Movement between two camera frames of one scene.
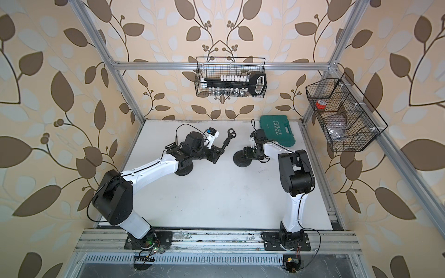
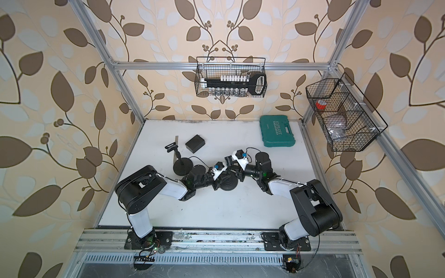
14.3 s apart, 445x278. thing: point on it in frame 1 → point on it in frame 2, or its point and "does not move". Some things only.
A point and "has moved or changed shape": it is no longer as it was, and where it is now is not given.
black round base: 185,167 does not move
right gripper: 247,153 → 239,174
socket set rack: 236,86 does not move
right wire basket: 349,120 does not move
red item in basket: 321,104 does not move
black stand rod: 231,134 → 229,161
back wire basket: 239,77 does not move
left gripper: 212,151 → 217,182
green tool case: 277,128 does not move
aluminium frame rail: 337,242 does not move
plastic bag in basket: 336,125 does not move
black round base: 240,160 has moved or changed shape
